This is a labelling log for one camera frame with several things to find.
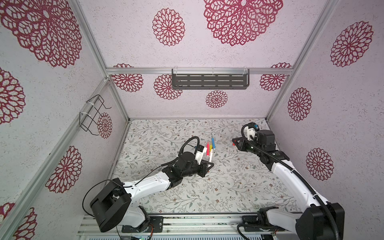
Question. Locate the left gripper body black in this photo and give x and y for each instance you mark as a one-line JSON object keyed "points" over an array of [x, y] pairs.
{"points": [[195, 169]]}

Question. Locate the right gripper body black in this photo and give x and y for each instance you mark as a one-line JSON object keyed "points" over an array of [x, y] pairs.
{"points": [[251, 147]]}

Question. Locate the white pen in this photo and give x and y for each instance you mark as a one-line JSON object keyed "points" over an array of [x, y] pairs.
{"points": [[211, 156]]}

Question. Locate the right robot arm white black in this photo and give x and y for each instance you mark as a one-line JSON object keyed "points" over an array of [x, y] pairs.
{"points": [[318, 219]]}

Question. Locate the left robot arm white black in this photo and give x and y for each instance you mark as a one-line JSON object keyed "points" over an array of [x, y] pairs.
{"points": [[118, 202]]}

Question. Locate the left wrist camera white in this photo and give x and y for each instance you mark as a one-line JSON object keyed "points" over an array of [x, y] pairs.
{"points": [[200, 152]]}

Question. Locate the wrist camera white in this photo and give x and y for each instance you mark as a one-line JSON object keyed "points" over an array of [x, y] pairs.
{"points": [[251, 131], [200, 152]]}

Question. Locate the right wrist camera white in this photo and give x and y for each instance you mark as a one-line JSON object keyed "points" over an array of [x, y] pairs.
{"points": [[251, 131]]}

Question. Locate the dark grey slotted wall shelf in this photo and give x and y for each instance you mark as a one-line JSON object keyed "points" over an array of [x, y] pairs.
{"points": [[210, 81]]}

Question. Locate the black wire wall rack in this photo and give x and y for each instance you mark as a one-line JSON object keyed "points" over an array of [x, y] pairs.
{"points": [[95, 121]]}

